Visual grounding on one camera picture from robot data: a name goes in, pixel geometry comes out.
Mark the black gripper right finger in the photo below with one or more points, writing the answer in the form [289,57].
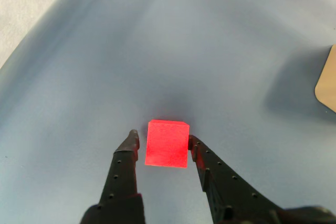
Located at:
[231,197]

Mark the beige square box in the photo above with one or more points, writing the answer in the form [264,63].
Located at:
[328,85]

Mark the dark grey table mat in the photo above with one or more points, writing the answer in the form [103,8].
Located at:
[157,51]

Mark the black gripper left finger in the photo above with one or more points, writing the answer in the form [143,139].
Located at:
[120,179]

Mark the red cube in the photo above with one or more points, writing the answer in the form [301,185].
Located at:
[166,144]

